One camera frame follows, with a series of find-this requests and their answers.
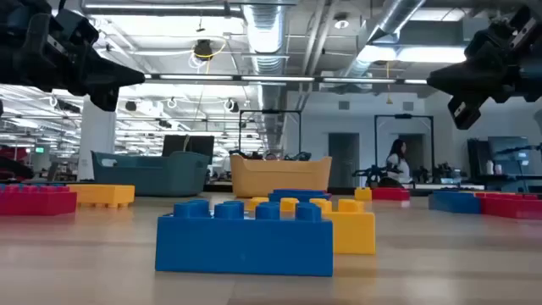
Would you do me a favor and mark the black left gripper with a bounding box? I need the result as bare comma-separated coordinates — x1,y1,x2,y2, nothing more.
0,8,146,113

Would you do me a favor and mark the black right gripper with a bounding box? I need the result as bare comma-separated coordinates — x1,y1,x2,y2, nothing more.
427,6,542,130

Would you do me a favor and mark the blue toy building block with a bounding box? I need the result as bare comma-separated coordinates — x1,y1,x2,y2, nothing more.
268,188,333,203
428,189,483,215
154,198,335,278

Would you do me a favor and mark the red toy building block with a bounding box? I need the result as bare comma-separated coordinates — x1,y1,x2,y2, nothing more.
371,187,412,202
0,185,78,217
473,191,542,221

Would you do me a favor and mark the white building pillar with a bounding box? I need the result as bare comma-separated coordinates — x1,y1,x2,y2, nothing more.
77,96,118,182

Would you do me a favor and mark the grey door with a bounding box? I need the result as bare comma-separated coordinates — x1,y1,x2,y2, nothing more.
328,132,361,188
397,133,426,173

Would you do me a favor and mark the yellow hanging pendant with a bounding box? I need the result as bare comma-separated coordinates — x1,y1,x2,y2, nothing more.
384,61,394,106

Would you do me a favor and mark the person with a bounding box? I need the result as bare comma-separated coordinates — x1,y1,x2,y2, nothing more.
384,138,412,185

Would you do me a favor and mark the dark teal plastic bin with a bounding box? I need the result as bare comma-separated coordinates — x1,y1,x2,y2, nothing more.
91,150,212,197

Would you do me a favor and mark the black monitor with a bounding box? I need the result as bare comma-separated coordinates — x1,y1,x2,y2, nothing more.
162,134,216,165

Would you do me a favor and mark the orange plastic bin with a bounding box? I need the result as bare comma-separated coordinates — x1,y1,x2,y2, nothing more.
230,154,334,199

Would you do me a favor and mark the black station frame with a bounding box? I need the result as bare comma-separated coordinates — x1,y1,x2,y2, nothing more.
373,113,435,184
238,108,303,156

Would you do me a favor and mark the black overhead camera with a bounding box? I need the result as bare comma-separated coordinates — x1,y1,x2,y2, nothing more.
192,38,215,62

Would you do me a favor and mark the silver ceiling duct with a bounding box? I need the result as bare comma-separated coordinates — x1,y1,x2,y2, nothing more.
241,0,293,153
338,0,429,80

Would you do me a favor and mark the black aluminium rig frame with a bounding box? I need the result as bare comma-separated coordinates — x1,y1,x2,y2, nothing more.
143,72,429,86

